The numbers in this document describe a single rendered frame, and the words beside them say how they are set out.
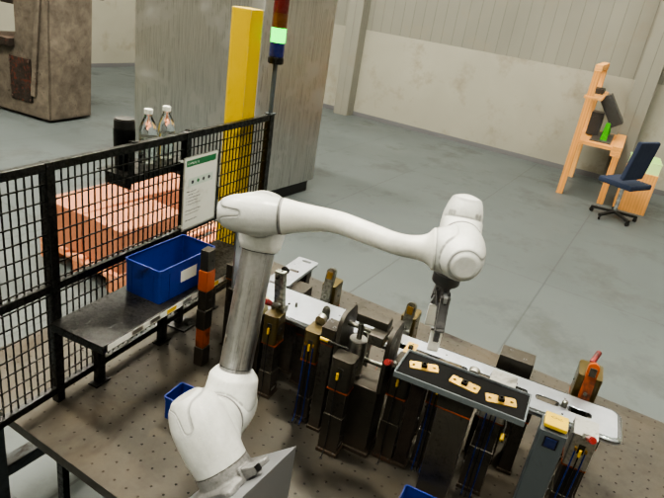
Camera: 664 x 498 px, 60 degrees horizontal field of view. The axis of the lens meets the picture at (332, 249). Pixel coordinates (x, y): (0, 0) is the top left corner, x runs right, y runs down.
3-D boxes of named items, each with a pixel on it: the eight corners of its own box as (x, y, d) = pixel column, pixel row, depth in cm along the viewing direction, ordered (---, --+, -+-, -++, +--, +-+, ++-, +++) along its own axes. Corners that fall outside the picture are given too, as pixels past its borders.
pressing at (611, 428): (621, 410, 192) (622, 406, 192) (622, 451, 173) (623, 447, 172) (266, 281, 239) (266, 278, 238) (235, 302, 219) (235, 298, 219)
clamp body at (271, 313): (278, 391, 221) (289, 311, 207) (264, 405, 213) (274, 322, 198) (263, 384, 223) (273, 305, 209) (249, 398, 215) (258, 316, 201)
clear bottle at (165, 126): (177, 157, 227) (179, 107, 219) (166, 160, 222) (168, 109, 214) (164, 154, 229) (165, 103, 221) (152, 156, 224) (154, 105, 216)
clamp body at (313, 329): (316, 411, 213) (330, 325, 198) (302, 428, 204) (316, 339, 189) (300, 405, 216) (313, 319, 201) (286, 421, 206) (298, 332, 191)
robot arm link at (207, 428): (185, 490, 153) (146, 416, 153) (208, 460, 171) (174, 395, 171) (237, 464, 150) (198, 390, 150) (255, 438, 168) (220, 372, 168)
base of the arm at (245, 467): (240, 495, 144) (229, 475, 145) (188, 508, 157) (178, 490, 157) (282, 456, 160) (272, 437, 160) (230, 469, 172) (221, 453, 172)
